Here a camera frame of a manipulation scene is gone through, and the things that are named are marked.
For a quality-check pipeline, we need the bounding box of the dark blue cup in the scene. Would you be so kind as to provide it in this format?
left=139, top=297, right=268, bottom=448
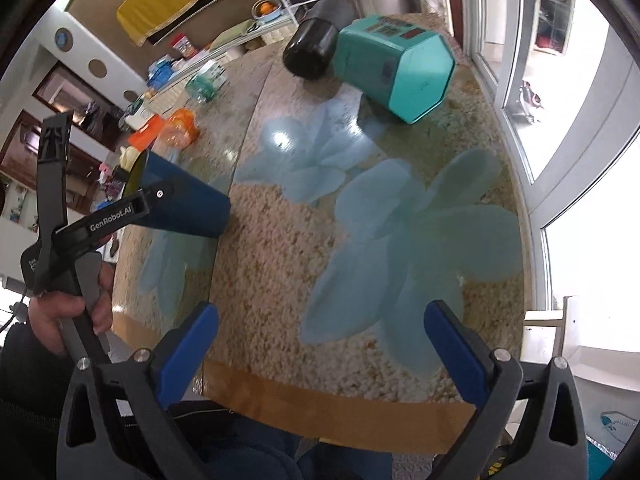
left=124, top=150, right=231, bottom=238

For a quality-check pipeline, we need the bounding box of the person's left hand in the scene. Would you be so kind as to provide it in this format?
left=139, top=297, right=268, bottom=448
left=28, top=262, right=114, bottom=356

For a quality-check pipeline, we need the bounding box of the blue plastic basket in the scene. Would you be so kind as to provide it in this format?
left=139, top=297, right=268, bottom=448
left=146, top=55, right=174, bottom=91

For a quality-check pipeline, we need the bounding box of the clear green-label jar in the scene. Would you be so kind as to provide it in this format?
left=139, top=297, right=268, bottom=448
left=184, top=60, right=227, bottom=103

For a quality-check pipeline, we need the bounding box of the red snack bag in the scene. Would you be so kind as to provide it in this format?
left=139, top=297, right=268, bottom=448
left=171, top=34, right=198, bottom=60

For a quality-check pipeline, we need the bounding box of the green cushion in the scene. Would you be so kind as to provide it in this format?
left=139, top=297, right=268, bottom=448
left=208, top=20, right=260, bottom=51

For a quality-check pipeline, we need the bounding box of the teal hexagonal container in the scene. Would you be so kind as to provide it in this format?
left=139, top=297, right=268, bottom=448
left=332, top=15, right=456, bottom=124

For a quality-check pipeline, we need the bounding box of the white tufted tv cabinet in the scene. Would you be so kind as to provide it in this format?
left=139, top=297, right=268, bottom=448
left=143, top=13, right=295, bottom=114

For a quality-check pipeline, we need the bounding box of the black cylindrical tumbler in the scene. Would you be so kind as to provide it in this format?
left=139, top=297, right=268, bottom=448
left=282, top=0, right=358, bottom=80

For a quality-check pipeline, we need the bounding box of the fruit bowl with oranges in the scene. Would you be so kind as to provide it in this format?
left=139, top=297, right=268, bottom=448
left=252, top=0, right=282, bottom=24

